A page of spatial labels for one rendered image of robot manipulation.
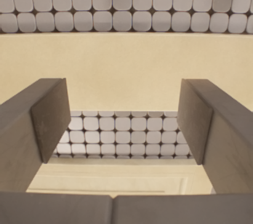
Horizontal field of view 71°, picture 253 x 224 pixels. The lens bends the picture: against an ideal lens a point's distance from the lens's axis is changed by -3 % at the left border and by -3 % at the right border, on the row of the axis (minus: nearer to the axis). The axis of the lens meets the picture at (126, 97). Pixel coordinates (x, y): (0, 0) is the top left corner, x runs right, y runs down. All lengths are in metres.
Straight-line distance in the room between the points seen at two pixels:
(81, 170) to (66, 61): 0.22
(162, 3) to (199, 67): 0.11
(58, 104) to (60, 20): 0.17
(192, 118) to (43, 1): 0.27
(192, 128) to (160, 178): 0.27
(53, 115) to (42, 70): 0.16
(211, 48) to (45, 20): 0.26
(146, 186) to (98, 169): 0.11
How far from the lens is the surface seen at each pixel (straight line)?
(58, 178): 0.45
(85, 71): 0.30
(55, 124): 0.17
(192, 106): 0.16
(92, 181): 0.43
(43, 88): 0.17
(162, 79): 0.30
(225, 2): 0.33
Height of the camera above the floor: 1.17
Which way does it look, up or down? 68 degrees down
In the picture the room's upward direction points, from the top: 179 degrees counter-clockwise
